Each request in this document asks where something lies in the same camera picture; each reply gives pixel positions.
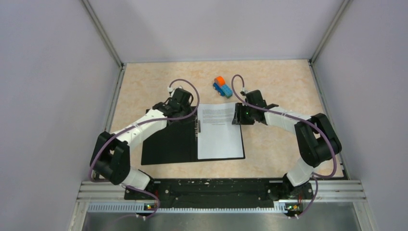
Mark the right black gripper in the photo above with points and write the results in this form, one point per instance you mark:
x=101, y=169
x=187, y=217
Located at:
x=238, y=119

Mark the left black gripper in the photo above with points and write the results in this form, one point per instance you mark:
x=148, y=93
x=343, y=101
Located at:
x=189, y=106

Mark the teal and black folder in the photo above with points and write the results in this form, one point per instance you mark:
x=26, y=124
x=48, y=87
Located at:
x=174, y=144

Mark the white printed paper sheets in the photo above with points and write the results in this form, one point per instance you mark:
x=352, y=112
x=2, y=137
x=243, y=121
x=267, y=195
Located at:
x=218, y=138

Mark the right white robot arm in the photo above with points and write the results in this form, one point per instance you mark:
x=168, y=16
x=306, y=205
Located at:
x=316, y=138

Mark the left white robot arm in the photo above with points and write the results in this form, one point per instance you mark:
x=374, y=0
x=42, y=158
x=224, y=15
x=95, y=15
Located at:
x=111, y=155

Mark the blue orange toy car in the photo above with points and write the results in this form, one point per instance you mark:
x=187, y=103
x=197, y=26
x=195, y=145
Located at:
x=221, y=87

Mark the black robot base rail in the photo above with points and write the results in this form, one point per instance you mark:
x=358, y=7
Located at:
x=222, y=193

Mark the aluminium frame profile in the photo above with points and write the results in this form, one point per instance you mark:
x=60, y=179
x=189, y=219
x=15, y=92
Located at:
x=100, y=192

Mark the white slotted cable duct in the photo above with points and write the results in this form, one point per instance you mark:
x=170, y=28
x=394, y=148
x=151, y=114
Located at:
x=112, y=207

